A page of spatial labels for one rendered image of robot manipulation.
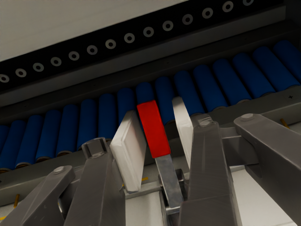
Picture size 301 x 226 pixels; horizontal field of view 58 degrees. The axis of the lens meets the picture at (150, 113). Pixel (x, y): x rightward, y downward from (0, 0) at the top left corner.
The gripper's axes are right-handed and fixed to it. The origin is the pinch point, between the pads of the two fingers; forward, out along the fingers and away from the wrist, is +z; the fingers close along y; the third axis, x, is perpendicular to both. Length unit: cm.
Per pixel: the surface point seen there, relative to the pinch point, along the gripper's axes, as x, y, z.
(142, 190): -4.6, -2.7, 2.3
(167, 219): -5.0, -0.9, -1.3
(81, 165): -1.8, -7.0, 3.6
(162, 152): -0.9, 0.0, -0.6
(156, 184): -4.5, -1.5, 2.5
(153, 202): -5.5, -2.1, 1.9
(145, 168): -3.9, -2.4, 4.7
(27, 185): -2.3, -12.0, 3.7
